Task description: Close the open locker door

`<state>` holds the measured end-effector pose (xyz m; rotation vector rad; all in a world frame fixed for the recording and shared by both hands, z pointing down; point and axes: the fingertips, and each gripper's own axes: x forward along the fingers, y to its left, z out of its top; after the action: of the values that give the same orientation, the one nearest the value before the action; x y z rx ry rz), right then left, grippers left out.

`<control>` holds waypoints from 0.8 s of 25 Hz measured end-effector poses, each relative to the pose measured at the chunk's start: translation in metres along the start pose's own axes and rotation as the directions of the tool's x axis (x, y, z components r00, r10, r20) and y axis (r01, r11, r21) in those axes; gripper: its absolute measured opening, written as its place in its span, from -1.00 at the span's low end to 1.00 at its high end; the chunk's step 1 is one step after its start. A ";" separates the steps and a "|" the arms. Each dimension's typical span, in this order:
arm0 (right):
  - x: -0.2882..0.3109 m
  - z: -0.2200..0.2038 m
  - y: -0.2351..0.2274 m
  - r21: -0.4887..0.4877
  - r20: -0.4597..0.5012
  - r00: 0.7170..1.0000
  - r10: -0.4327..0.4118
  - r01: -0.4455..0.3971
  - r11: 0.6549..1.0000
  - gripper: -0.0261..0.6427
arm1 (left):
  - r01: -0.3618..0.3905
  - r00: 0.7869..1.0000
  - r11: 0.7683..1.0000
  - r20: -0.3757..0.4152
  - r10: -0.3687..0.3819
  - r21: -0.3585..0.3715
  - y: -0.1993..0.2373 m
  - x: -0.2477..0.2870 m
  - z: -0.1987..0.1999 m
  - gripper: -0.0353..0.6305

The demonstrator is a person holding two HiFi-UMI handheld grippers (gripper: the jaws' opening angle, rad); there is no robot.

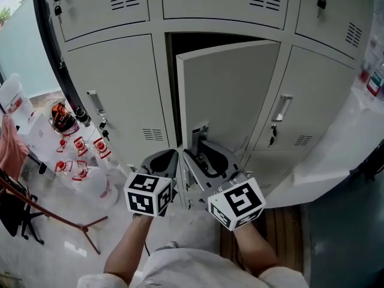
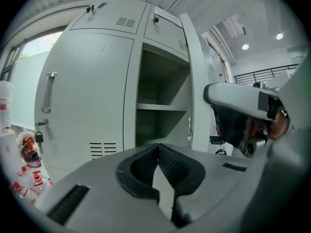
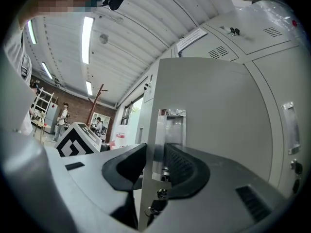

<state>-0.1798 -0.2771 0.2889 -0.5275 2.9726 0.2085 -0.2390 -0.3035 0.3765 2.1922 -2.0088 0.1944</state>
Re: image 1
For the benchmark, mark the person's white shirt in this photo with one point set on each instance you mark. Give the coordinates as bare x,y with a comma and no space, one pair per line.
195,268

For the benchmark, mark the black window frame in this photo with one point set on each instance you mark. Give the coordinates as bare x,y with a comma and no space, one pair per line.
55,55

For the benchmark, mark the red cap water bottle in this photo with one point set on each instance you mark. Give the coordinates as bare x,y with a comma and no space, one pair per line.
62,144
80,145
90,181
102,147
63,166

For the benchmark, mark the person's left forearm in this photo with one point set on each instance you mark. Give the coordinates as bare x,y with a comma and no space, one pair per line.
130,247

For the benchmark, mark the white cardboard box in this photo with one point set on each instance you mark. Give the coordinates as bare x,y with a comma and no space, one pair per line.
39,132

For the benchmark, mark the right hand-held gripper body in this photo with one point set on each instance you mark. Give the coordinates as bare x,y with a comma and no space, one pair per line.
238,201

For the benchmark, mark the black chair base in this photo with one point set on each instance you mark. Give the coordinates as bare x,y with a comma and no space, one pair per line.
21,217

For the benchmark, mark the pink cloth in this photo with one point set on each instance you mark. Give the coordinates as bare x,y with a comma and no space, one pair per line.
10,150

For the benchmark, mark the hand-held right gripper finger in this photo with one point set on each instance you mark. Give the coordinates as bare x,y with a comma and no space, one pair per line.
199,175
223,156

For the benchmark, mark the orange and black helmet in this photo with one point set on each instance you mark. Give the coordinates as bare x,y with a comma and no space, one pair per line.
62,118

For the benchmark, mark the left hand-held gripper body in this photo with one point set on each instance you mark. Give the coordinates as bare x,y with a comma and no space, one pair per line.
147,195

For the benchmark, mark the small black bottle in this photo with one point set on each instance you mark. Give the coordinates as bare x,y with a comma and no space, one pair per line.
82,115

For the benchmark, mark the grey metal locker cabinet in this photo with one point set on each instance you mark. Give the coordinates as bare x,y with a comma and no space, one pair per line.
126,76

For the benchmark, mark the person's right forearm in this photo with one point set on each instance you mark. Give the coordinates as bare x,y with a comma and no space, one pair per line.
255,247

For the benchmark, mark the white bag with red label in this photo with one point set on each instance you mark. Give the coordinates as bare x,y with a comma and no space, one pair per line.
13,99

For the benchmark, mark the red-brown tripod stand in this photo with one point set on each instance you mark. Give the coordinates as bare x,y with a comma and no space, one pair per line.
54,216

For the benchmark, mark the grey locker door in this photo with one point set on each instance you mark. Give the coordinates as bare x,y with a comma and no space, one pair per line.
228,88

